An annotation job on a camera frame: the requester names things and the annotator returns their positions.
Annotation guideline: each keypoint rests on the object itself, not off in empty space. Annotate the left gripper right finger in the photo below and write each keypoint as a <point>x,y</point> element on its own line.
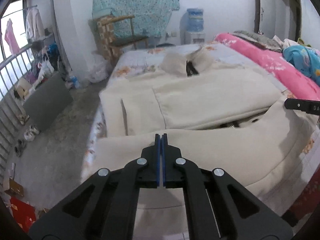
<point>217,206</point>

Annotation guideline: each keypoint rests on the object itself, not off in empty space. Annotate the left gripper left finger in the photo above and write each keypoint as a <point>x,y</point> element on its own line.
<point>105,205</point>

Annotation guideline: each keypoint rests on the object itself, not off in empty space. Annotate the cream zip jacket black trim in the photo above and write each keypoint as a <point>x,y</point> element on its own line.
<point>200,119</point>

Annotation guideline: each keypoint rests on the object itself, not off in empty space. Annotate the pink floral blanket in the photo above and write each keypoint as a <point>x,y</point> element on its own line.
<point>298,84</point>

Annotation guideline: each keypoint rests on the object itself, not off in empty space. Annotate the blue patterned quilt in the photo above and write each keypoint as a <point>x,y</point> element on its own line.
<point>304,59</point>

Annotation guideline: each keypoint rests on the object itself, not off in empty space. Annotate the grey patterned pillow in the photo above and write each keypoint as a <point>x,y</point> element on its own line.
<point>258,40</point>

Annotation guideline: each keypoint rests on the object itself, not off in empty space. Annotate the red gift bag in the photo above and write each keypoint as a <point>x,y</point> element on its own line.
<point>23,213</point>

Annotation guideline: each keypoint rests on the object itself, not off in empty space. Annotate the cardboard box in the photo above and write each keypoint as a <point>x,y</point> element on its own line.
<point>12,188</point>

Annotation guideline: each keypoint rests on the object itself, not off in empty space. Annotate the white sneakers pair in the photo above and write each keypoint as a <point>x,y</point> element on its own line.
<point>31,133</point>

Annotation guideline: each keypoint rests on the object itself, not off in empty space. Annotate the dark shoes pair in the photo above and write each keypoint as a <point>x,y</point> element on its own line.
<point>19,147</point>

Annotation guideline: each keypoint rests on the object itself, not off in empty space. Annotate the dark grey board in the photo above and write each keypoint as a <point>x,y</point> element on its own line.
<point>47,102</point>

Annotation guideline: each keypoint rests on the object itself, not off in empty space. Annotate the white water dispenser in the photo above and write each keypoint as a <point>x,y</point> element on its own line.
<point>194,37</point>

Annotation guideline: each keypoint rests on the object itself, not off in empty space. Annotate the white plastic bag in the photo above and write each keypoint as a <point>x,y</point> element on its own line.
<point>99,69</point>

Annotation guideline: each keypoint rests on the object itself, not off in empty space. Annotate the floral plaid bed sheet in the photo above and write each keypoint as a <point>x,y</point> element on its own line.
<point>155,60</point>

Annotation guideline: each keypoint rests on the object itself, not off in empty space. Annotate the metal balcony railing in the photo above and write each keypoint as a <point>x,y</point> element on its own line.
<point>13,69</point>

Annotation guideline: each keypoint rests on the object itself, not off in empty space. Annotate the wooden chair black seat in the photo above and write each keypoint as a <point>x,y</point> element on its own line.
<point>125,33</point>

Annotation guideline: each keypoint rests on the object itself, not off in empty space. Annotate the white hanging garment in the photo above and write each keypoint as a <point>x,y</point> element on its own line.
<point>34,25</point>

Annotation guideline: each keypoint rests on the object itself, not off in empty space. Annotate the pink hanging garment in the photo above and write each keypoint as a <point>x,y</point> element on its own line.
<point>11,39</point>

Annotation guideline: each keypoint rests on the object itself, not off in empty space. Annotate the teal floral wall cloth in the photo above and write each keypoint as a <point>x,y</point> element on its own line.
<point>151,16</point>

